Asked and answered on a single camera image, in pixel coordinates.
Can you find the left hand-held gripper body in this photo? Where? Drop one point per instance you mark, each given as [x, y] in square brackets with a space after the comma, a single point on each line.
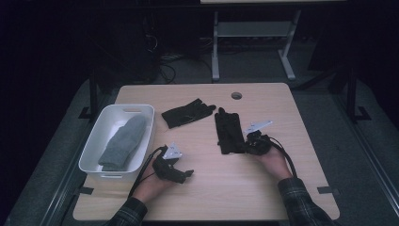
[167, 161]

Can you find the grey cloth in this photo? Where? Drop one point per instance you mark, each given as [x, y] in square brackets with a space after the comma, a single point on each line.
[124, 142]

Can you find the grey tape strip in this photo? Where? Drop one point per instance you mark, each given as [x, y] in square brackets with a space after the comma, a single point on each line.
[84, 190]
[327, 190]

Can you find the black glove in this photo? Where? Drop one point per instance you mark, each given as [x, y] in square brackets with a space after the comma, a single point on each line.
[229, 132]
[186, 113]

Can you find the white plastic basket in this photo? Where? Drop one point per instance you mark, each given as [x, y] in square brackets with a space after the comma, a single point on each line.
[94, 157]

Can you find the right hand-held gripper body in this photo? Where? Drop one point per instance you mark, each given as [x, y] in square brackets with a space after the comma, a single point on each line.
[258, 142]

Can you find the person's left hand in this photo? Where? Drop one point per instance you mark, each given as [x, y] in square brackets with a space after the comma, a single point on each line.
[152, 186]

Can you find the person's right hand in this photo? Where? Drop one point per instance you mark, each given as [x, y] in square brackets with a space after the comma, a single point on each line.
[274, 163]

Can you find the grey metal table frame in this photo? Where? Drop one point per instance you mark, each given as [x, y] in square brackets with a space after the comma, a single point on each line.
[251, 29]

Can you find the black metal stand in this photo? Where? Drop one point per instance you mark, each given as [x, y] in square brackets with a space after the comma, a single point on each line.
[354, 97]
[93, 94]

